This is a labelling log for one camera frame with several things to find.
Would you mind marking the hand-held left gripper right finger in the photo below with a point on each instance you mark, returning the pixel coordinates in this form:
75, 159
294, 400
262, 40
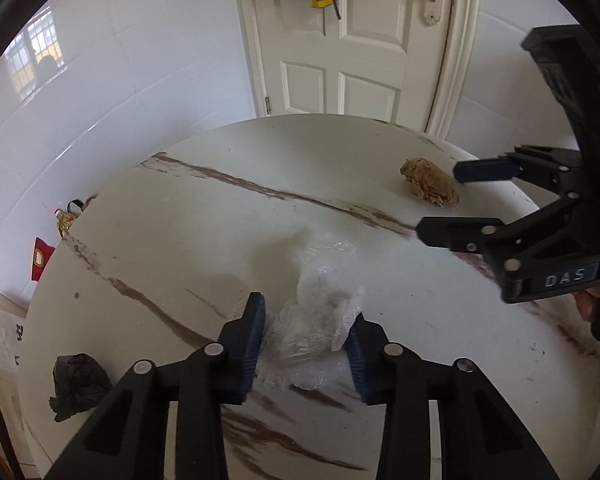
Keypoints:
356, 356

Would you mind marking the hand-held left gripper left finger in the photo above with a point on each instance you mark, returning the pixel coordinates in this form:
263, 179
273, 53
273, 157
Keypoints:
255, 330

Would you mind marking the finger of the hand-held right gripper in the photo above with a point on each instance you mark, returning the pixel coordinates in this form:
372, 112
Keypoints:
455, 232
482, 170

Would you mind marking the brown wrinkled lump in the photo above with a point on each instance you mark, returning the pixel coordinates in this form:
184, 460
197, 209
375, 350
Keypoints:
430, 182

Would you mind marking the clear plastic wrap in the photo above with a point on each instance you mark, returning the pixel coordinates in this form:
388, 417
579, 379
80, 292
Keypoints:
320, 305

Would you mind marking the person's right hand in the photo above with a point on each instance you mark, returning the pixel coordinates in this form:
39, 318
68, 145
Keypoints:
586, 305

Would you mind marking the round marble table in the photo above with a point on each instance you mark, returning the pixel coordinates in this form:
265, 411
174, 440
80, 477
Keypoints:
180, 240

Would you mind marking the white panelled door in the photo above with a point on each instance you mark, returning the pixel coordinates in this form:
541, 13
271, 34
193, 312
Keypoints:
355, 50

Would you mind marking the crumpled black plastic bag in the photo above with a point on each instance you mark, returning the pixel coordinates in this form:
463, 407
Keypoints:
80, 385

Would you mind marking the yellow oil bottle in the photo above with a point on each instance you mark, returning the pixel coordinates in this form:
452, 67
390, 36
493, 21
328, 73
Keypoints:
66, 222

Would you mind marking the red packet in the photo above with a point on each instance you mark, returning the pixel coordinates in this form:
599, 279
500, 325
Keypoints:
41, 260

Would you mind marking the white printed plastic bag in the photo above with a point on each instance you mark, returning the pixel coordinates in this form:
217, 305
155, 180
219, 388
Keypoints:
10, 340

